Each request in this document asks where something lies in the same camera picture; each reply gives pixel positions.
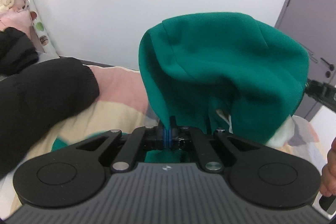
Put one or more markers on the black door lock knob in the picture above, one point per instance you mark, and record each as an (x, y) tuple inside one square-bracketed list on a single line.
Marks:
[(328, 74)]

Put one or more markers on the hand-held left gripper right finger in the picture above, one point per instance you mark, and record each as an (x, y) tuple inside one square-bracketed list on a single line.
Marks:
[(170, 138)]

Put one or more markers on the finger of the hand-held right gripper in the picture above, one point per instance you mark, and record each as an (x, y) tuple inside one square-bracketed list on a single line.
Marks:
[(321, 94)]

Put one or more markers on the macaron printed bag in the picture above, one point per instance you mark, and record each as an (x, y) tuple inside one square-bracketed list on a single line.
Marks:
[(39, 27)]

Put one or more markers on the cream fluffy cloth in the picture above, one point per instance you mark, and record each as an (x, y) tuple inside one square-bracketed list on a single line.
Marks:
[(6, 2)]

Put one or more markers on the black puffer jacket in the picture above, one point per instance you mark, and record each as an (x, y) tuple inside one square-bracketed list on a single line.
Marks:
[(39, 98)]

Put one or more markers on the pink cloth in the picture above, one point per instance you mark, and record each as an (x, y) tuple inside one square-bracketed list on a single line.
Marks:
[(15, 19)]

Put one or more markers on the patchwork quilt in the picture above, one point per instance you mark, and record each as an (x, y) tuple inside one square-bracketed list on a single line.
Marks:
[(118, 98)]

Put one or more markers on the green zip hoodie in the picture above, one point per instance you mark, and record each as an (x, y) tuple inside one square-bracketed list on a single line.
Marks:
[(223, 56)]

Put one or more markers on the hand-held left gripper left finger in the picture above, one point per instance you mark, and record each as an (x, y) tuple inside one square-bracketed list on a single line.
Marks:
[(163, 138)]

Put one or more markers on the person's right hand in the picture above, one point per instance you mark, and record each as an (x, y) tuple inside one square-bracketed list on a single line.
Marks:
[(330, 176)]

